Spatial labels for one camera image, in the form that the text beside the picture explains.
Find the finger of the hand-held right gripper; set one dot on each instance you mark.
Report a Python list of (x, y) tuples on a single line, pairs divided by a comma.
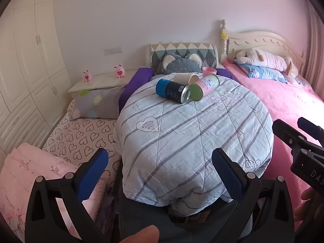
[(312, 130), (287, 134)]

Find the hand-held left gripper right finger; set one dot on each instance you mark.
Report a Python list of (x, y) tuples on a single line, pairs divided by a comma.
[(227, 176)]

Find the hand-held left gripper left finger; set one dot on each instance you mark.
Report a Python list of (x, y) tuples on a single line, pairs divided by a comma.
[(92, 176)]

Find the pink and green cup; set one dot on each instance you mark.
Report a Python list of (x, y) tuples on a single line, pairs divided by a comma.
[(205, 84)]

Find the blue and black cup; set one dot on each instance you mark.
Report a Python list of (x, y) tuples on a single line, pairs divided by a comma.
[(169, 89)]

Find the cream paper cup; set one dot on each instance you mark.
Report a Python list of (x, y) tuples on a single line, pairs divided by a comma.
[(182, 78)]

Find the small pink cup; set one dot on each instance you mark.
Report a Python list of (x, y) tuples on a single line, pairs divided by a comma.
[(208, 70)]

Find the person's right hand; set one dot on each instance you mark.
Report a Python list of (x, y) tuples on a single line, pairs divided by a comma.
[(307, 202)]

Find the person's left hand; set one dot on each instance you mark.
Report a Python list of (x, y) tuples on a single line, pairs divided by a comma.
[(141, 235)]

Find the pink bed cover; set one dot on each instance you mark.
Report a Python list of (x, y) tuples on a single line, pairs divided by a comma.
[(278, 101)]

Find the heart print bed sheet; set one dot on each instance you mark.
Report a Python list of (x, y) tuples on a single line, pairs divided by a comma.
[(76, 136)]

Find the striped white quilt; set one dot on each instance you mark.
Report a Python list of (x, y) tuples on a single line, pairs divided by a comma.
[(189, 136)]

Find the grey pants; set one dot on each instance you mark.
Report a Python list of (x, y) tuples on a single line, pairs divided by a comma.
[(202, 229)]

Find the light blue pillow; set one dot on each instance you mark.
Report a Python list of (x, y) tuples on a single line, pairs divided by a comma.
[(263, 72)]

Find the folded pink blanket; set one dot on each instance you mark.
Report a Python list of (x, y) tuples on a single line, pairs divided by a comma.
[(25, 162)]

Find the grey flower pillow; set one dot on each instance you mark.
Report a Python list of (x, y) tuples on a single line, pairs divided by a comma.
[(98, 103)]

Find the pink curtain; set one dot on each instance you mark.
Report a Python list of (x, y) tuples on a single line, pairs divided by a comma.
[(316, 55)]

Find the white plush dog toy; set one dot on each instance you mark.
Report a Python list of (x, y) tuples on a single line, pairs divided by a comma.
[(265, 58)]

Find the white nightstand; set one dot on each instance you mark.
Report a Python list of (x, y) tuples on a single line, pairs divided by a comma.
[(101, 81)]

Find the small pink toy figure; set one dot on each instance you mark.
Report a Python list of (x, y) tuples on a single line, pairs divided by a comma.
[(120, 71), (87, 76)]

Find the cream wooden bed headboard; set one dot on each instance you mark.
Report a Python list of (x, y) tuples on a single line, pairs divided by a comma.
[(253, 40)]

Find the purple blanket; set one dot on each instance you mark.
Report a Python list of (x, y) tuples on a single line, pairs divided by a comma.
[(138, 81)]

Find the patchwork diamond cushion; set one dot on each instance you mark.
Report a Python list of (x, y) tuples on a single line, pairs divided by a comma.
[(207, 53)]

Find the grey koala plush pillow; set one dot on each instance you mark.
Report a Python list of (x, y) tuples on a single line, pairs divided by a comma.
[(179, 65)]

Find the white wardrobe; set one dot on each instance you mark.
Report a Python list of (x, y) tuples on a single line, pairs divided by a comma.
[(25, 55)]

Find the white wall socket panel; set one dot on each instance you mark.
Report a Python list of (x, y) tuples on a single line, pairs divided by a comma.
[(113, 50)]

